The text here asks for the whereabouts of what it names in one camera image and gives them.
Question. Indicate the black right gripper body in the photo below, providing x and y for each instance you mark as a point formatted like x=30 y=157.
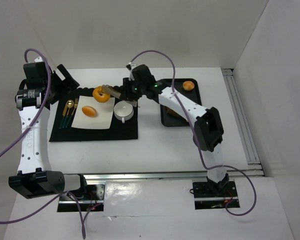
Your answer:
x=125 y=89

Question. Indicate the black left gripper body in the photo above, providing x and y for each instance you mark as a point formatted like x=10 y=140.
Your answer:
x=65 y=75

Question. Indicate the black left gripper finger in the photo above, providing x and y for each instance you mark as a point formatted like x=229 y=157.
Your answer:
x=68 y=81
x=58 y=89

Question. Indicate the orange ring donut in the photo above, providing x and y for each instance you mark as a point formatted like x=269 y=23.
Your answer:
x=100 y=96

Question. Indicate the metal serving tongs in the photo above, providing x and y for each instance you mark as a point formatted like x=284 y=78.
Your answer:
x=106 y=89

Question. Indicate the orange round bun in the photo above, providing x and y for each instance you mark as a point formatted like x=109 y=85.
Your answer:
x=89 y=111

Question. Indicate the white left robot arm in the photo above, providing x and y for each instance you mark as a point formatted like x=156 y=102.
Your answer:
x=35 y=177

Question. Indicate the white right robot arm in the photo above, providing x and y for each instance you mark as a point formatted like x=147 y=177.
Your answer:
x=205 y=123

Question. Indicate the black scalloped placemat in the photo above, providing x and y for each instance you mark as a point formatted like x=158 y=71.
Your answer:
x=117 y=130

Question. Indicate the brown croissant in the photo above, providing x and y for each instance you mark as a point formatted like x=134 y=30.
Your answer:
x=171 y=112

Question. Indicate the white square plate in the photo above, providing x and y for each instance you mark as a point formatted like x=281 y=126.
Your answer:
x=102 y=119

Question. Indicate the pale small round bun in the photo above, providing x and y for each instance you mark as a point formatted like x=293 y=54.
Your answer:
x=188 y=85

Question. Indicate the black baking tray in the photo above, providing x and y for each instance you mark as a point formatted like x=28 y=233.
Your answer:
x=168 y=120

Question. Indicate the gold knife green handle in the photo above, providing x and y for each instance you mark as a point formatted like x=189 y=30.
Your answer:
x=63 y=115

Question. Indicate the gold spoon green handle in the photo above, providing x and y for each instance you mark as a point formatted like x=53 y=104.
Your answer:
x=70 y=105

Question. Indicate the gold fork green handle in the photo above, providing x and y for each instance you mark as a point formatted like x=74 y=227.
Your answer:
x=70 y=118

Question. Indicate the white two-handled soup bowl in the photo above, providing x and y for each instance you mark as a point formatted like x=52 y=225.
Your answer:
x=123 y=111

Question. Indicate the aluminium front rail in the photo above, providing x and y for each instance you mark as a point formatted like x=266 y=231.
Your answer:
x=146 y=176

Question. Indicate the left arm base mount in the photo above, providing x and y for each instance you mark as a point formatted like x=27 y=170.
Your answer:
x=92 y=200

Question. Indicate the aluminium side rail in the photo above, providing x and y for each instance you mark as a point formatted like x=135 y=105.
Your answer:
x=255 y=168

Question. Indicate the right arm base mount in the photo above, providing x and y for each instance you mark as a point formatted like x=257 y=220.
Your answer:
x=205 y=197

